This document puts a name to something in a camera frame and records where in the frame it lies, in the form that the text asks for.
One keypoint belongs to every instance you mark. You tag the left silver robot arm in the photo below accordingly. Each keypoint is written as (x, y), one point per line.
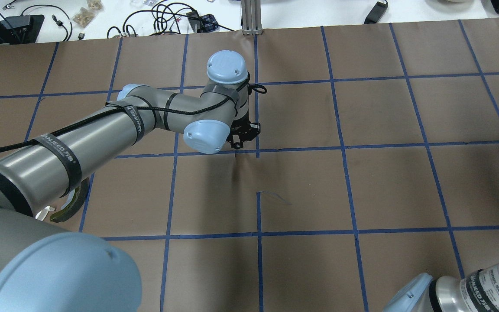
(44, 268)

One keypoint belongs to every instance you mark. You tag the white curved plastic bracket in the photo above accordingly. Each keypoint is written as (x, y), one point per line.
(43, 213)

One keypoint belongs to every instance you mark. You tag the aluminium frame post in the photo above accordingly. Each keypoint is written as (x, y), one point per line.
(251, 21)

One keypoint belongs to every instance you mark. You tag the green curved brake shoe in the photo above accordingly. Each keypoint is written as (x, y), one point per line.
(75, 201)

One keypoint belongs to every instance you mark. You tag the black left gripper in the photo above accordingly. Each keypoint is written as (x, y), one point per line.
(242, 121)

